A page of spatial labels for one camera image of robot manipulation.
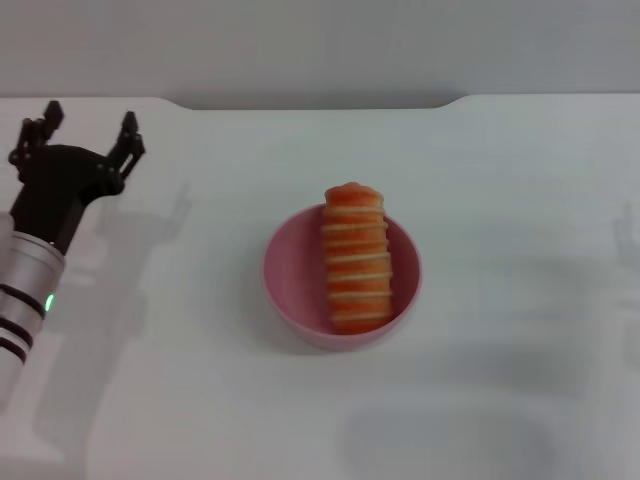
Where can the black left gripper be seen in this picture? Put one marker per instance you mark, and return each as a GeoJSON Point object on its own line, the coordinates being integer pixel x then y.
{"type": "Point", "coordinates": [55, 190]}

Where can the pink plastic bowl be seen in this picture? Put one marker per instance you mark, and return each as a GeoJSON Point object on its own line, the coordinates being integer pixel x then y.
{"type": "Point", "coordinates": [300, 280]}

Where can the oblong golden bread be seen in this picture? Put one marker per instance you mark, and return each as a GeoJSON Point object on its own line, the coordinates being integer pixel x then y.
{"type": "Point", "coordinates": [357, 260]}

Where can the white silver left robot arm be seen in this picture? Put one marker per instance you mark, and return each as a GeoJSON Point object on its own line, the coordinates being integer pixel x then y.
{"type": "Point", "coordinates": [25, 295]}

